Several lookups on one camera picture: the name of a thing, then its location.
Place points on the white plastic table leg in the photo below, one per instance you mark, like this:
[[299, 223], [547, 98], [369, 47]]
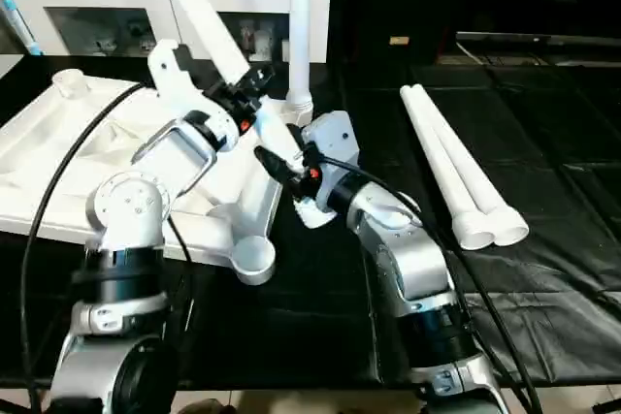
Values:
[[441, 162], [194, 2], [300, 26], [471, 162]]

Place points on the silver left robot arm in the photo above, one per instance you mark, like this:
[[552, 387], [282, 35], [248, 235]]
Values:
[[136, 230]]

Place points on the small yellow label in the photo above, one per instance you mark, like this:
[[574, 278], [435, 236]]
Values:
[[399, 41]]

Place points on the white glass-door cabinet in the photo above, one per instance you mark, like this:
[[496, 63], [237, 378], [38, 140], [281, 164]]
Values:
[[97, 2]]

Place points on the teal plastic object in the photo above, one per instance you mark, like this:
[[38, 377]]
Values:
[[19, 16]]

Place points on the black work mat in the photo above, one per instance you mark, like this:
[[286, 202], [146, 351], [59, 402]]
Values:
[[543, 288]]

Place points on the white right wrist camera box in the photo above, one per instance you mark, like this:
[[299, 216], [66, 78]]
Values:
[[332, 141]]

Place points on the dark metal rail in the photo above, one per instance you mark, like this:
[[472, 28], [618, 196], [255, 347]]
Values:
[[543, 39]]

